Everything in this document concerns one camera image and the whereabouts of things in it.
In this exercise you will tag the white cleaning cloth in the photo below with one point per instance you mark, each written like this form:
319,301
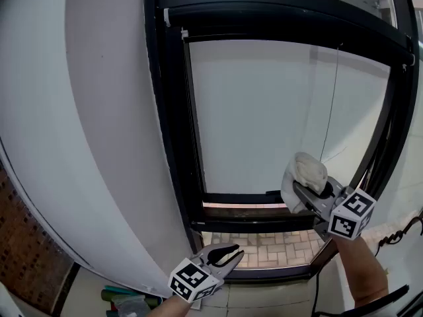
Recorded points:
307,170

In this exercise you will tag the black roller blind tube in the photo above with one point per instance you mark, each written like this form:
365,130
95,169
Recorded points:
231,15

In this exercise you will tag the black window frame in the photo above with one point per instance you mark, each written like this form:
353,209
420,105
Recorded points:
172,111

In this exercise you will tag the small white wall clip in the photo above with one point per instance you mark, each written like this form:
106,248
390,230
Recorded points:
148,288

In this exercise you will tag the person's left forearm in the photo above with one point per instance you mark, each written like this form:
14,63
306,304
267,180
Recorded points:
175,309

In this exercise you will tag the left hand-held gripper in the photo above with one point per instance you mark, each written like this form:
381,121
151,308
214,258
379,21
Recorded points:
193,281

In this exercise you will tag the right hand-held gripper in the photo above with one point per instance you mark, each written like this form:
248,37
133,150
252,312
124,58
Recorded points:
350,216

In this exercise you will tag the person's white shirt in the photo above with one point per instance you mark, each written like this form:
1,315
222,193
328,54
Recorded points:
363,310

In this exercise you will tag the olive green paper roll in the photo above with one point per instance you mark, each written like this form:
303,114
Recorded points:
107,297

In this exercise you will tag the person's right forearm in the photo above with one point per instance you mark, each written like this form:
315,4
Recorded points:
360,269

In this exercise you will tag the clear plastic bag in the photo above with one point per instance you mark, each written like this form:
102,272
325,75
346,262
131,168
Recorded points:
132,307

